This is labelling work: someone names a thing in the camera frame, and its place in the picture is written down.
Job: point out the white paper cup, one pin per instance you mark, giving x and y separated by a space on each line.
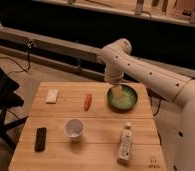
74 129

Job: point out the black eraser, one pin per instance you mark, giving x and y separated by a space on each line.
40 140

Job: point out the white sponge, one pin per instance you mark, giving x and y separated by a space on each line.
52 96

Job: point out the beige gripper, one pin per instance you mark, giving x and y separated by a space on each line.
117 91

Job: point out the black office chair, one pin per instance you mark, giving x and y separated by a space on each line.
8 99

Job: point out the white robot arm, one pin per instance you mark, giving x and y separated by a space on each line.
171 86

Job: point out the green bowl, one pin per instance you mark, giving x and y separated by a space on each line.
125 102

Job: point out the white plastic bottle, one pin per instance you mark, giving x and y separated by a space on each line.
125 145

